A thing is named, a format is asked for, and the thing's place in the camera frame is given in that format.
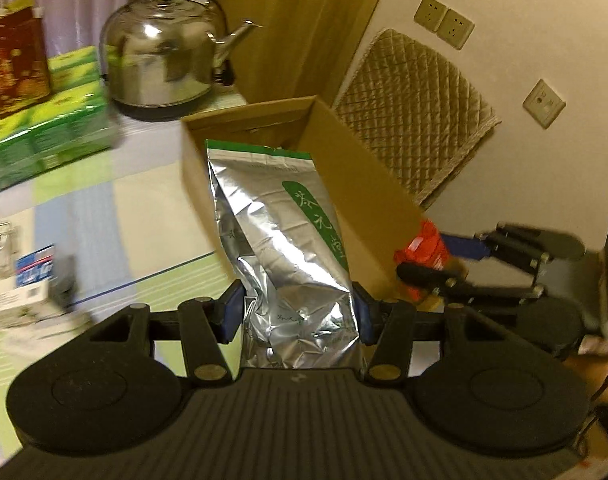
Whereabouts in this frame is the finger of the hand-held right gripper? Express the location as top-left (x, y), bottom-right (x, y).
top-left (441, 221), bottom-right (587, 277)
top-left (395, 261), bottom-right (547, 308)

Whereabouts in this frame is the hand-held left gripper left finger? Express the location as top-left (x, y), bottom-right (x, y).
top-left (88, 282), bottom-right (245, 387)

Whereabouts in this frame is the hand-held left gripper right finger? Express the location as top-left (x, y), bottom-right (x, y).
top-left (351, 282), bottom-right (524, 392)

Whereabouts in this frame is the red snack packet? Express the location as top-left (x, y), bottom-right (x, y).
top-left (394, 219), bottom-right (453, 282)

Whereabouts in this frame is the silver foil tea bag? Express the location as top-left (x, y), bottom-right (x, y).
top-left (205, 139), bottom-right (368, 371)

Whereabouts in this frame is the brown cardboard box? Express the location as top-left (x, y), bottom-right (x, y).
top-left (180, 95), bottom-right (435, 307)

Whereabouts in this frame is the person's right hand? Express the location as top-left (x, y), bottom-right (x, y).
top-left (564, 340), bottom-right (608, 407)

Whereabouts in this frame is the pastel striped tablecloth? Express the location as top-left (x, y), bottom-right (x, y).
top-left (0, 85), bottom-right (252, 376)

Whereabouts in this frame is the beige quilted cushion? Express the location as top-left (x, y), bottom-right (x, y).
top-left (332, 28), bottom-right (503, 211)

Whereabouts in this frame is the white paper packet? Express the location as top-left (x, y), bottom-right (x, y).
top-left (0, 282), bottom-right (50, 331)

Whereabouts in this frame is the clear glass cup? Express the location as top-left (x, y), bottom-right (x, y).
top-left (0, 222), bottom-right (23, 282)

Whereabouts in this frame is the green tissue multipack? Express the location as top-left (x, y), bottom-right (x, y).
top-left (0, 46), bottom-right (119, 196)

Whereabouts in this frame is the stainless steel kettle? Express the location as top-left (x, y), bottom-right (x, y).
top-left (100, 0), bottom-right (263, 122)

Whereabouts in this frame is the red gift bag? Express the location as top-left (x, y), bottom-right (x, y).
top-left (0, 0), bottom-right (52, 119)

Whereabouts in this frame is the single beige wall socket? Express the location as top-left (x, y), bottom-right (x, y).
top-left (522, 79), bottom-right (567, 130)

